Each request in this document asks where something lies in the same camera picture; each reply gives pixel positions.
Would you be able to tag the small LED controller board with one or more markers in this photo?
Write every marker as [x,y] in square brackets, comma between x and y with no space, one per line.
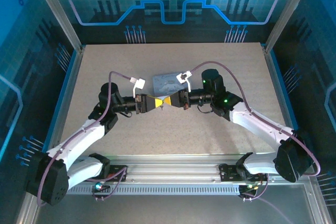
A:
[249,186]
[99,186]

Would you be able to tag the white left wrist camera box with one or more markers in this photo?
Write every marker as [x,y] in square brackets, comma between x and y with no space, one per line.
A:
[140,83]

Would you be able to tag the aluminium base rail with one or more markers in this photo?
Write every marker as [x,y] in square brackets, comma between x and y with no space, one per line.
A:
[173,169]

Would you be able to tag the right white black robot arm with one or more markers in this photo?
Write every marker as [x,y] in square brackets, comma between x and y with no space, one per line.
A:
[249,125]

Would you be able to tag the pale blue cartoon print card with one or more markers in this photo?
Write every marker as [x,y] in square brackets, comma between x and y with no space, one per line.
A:
[168,85]

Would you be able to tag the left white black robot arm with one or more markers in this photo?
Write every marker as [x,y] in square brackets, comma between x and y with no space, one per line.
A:
[84,141]

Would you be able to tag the grey metal front panel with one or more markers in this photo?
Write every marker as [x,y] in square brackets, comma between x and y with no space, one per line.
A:
[168,209]

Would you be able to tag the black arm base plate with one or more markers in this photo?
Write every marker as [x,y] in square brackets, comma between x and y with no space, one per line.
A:
[228,172]
[118,172]

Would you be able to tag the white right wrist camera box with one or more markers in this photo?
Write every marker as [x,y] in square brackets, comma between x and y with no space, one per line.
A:
[183,77]

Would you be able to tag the blue edged side rail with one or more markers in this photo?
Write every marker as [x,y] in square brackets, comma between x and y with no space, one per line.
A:
[61,98]
[284,98]

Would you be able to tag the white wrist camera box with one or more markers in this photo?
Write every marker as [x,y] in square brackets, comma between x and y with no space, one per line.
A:
[183,77]
[140,83]

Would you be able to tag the aluminium frame post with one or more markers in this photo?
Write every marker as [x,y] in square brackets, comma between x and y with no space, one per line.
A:
[288,9]
[57,11]

